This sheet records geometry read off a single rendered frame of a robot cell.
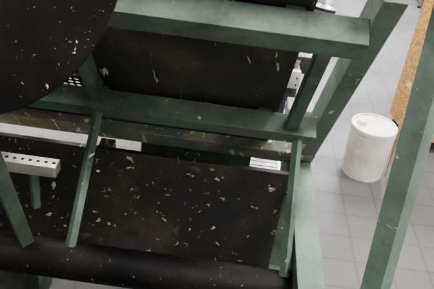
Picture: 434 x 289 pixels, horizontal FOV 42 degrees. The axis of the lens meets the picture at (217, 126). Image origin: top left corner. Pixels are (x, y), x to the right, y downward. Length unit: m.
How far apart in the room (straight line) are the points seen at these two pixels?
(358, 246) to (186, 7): 2.17
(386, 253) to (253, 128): 0.96
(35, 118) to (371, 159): 2.16
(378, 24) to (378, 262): 0.60
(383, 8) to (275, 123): 0.75
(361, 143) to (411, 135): 2.62
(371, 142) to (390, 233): 2.54
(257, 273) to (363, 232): 1.55
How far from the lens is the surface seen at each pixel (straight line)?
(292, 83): 2.74
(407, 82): 4.36
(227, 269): 1.95
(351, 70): 1.68
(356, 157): 3.75
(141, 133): 2.36
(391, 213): 1.12
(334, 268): 3.13
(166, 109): 2.02
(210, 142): 2.34
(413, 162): 1.07
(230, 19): 1.43
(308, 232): 2.06
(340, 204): 3.57
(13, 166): 1.90
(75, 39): 1.09
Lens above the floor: 2.09
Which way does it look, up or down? 31 degrees down
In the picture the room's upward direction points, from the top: 7 degrees clockwise
